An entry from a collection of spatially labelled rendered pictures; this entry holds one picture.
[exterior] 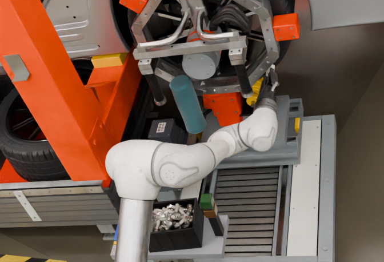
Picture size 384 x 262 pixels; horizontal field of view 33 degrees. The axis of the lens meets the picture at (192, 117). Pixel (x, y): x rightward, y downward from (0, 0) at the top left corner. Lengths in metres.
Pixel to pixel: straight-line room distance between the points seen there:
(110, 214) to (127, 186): 1.00
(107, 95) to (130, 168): 0.80
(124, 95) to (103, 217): 0.57
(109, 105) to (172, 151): 0.84
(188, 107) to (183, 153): 0.73
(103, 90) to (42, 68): 0.47
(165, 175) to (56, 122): 0.70
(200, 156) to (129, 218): 0.29
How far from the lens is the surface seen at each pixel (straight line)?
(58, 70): 2.29
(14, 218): 3.16
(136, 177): 1.90
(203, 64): 2.37
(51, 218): 3.07
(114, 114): 2.67
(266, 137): 2.29
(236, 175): 3.03
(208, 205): 2.17
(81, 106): 2.42
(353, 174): 3.00
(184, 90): 2.50
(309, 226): 2.75
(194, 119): 2.61
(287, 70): 3.59
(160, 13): 2.57
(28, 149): 2.94
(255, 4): 2.35
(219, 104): 2.68
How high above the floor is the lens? 2.28
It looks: 41 degrees down
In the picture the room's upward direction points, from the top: 21 degrees counter-clockwise
